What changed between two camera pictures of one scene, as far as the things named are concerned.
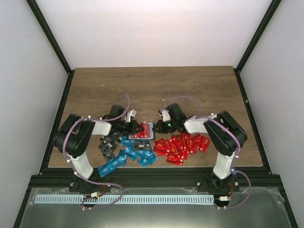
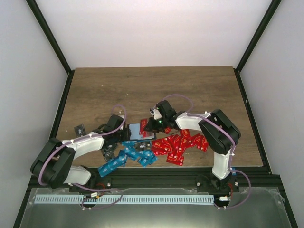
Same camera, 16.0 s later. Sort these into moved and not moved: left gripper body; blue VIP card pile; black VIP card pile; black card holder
Moved: left gripper body
Not moved: black VIP card pile; black card holder; blue VIP card pile
